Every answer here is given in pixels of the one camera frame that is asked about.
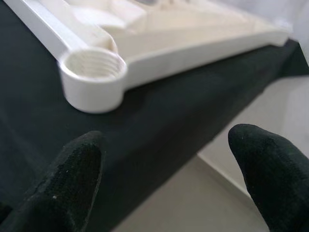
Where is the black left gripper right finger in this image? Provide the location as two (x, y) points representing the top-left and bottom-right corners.
(228, 123), (309, 232)

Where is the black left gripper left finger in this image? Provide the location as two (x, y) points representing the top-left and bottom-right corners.
(0, 130), (104, 232)

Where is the black tablecloth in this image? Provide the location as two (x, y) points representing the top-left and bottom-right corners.
(0, 0), (304, 232)

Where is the white plastic table top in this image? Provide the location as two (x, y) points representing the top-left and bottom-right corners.
(4, 0), (290, 114)

